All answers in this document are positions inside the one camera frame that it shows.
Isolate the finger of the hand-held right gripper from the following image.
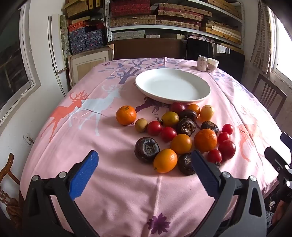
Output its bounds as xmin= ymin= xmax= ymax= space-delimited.
xmin=265 ymin=146 xmax=292 ymax=201
xmin=280 ymin=132 xmax=292 ymax=149

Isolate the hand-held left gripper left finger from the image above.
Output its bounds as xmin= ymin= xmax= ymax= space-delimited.
xmin=23 ymin=150 xmax=99 ymax=237

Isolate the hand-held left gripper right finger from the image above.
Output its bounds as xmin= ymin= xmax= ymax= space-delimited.
xmin=190 ymin=150 xmax=267 ymax=237

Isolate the red cherry tomato with stem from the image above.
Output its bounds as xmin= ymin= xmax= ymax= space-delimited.
xmin=207 ymin=149 xmax=222 ymax=168

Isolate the dark red tomato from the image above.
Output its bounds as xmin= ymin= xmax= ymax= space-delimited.
xmin=170 ymin=102 xmax=186 ymax=114
xmin=218 ymin=140 xmax=236 ymax=160

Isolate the smooth orange mandarin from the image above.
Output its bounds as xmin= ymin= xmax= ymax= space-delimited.
xmin=171 ymin=134 xmax=192 ymax=154

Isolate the oval orange mandarin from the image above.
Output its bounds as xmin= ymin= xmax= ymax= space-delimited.
xmin=153 ymin=149 xmax=178 ymax=174

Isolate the pale yellow round fruit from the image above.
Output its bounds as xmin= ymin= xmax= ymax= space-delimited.
xmin=200 ymin=105 xmax=215 ymax=122

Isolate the large dark water chestnut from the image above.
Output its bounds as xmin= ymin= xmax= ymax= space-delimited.
xmin=134 ymin=137 xmax=160 ymax=163

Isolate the small orange mandarin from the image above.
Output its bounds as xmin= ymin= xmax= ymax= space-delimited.
xmin=187 ymin=104 xmax=201 ymax=115

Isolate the large orange mandarin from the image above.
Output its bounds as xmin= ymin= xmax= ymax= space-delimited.
xmin=116 ymin=105 xmax=137 ymax=126

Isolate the small brown kiwi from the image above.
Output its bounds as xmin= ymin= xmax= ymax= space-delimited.
xmin=135 ymin=118 xmax=149 ymax=133

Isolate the white round plate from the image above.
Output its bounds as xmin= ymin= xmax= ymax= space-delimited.
xmin=135 ymin=68 xmax=211 ymax=105

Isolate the pink deer print tablecloth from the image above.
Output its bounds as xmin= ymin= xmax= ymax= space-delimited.
xmin=20 ymin=57 xmax=285 ymax=237

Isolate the dark wooden chair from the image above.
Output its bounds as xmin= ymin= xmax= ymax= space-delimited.
xmin=251 ymin=73 xmax=287 ymax=121

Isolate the carved wooden chair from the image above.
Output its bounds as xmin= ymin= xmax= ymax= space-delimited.
xmin=0 ymin=153 xmax=25 ymax=226

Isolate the bright window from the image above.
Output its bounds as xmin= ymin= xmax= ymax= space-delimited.
xmin=267 ymin=7 xmax=292 ymax=87

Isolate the checked curtain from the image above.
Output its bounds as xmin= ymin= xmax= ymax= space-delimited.
xmin=250 ymin=0 xmax=274 ymax=74

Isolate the white paper cup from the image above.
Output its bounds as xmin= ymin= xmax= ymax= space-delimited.
xmin=206 ymin=58 xmax=220 ymax=73

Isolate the white printed can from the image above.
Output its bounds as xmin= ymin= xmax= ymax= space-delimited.
xmin=197 ymin=55 xmax=208 ymax=71

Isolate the white leaning board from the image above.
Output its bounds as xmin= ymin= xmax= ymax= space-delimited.
xmin=47 ymin=16 xmax=69 ymax=96

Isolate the stack of wooden frames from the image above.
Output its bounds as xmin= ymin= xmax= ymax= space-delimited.
xmin=201 ymin=0 xmax=243 ymax=45

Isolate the black panel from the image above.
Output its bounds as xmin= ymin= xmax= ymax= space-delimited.
xmin=186 ymin=38 xmax=245 ymax=82

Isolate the white framed mirror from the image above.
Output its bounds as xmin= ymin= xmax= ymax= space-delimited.
xmin=0 ymin=5 xmax=41 ymax=121

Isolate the stack of blue floral boxes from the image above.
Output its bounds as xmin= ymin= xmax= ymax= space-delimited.
xmin=68 ymin=24 xmax=106 ymax=55

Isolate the dark wooden board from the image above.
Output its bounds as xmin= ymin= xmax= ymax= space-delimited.
xmin=108 ymin=38 xmax=187 ymax=61

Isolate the green marbled panel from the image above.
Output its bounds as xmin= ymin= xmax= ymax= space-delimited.
xmin=60 ymin=15 xmax=72 ymax=55

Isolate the metal shelf rack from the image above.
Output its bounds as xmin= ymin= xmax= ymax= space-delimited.
xmin=62 ymin=0 xmax=245 ymax=49

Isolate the stack of woven patterned boxes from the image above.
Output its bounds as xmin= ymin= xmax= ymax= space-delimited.
xmin=109 ymin=0 xmax=204 ymax=30

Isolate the stack of tan boxes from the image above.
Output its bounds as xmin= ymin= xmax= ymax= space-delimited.
xmin=63 ymin=0 xmax=104 ymax=21

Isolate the wall socket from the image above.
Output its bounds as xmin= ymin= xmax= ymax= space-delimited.
xmin=23 ymin=132 xmax=34 ymax=145

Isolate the gold picture frame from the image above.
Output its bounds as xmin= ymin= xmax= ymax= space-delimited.
xmin=68 ymin=44 xmax=114 ymax=88

